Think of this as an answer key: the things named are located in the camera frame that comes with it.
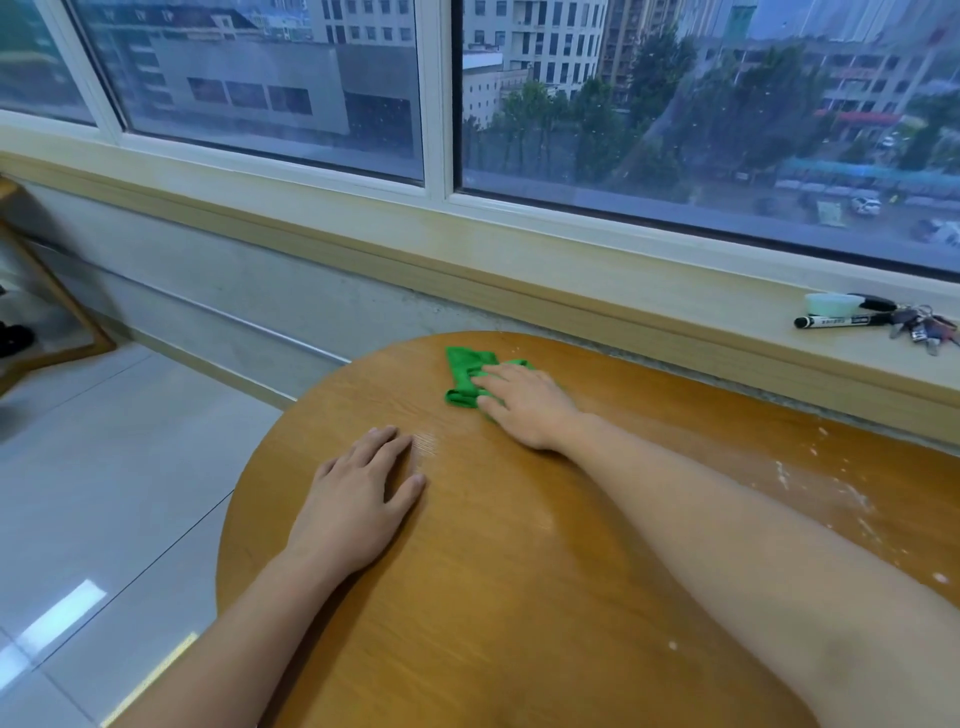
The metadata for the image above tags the green cleaning cloth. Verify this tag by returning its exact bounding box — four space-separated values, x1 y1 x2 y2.
444 345 536 413

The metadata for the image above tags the beige wooden window sill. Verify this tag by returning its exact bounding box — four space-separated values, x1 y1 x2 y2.
0 123 960 447

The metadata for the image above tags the wooden furniture frame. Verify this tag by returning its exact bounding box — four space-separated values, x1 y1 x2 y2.
0 176 118 399

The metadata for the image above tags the white plastic cup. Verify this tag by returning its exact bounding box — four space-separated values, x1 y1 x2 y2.
804 292 865 319

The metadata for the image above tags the person's left forearm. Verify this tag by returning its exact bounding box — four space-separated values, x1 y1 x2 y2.
111 546 363 728

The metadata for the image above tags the person's right hand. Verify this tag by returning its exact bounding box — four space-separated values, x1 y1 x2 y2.
471 362 583 452

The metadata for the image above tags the person's right forearm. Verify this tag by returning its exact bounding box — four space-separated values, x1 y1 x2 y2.
551 411 960 728

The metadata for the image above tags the person's left hand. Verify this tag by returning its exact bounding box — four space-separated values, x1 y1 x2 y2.
288 425 427 579

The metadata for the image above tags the bunch of keys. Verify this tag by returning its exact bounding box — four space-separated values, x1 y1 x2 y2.
889 304 960 357

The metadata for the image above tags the white window frame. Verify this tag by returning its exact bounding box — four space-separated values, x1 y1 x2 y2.
0 0 960 285

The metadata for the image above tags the black marker pen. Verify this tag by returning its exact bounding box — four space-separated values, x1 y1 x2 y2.
794 312 894 331

